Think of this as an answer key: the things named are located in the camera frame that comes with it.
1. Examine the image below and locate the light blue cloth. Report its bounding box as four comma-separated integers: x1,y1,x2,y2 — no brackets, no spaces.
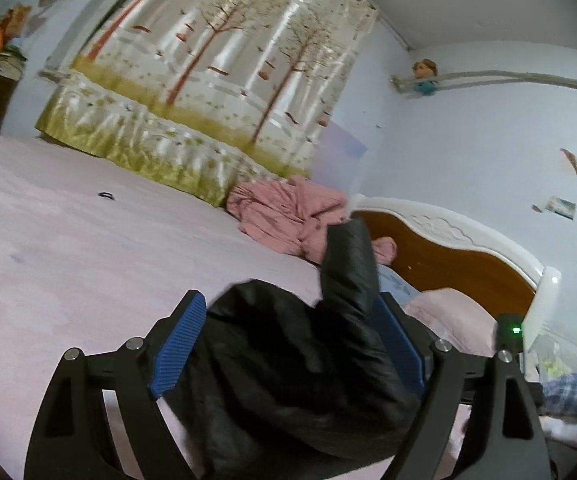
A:
375,265,421,301

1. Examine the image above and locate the clear plastic bag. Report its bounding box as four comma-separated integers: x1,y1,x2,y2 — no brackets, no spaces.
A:
525,330,577,381

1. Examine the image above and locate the grey wall pipe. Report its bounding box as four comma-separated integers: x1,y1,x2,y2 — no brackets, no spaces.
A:
391,70,577,97

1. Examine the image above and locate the small wall picture card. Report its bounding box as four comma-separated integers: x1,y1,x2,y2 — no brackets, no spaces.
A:
532,196,577,221

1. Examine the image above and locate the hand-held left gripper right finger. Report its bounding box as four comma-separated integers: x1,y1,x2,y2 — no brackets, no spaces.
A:
374,291,551,480

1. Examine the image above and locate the pink crumpled garment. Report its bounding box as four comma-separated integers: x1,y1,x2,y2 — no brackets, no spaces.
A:
226,176,399,266

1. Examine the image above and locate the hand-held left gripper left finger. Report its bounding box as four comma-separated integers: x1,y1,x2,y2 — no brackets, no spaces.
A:
23,289,208,480

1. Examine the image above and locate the pink pillow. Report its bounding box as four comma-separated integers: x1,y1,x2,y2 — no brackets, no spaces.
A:
401,287,501,356

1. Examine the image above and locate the doll on wall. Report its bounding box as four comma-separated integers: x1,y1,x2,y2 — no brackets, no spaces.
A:
411,59,441,96

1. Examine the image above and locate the black sweater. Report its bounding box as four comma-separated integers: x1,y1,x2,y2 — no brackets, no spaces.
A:
166,217,431,480

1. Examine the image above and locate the bed with pink sheet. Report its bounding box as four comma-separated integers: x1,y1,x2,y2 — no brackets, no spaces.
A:
0,135,469,480

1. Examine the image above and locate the white cloth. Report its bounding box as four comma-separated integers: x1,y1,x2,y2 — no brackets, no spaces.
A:
541,412,577,448

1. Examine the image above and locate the white and wooden headboard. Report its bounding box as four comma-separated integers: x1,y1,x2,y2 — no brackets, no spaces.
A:
351,196,561,321

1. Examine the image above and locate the tree print curtain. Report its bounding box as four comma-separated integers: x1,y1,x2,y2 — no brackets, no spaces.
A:
36,0,379,208

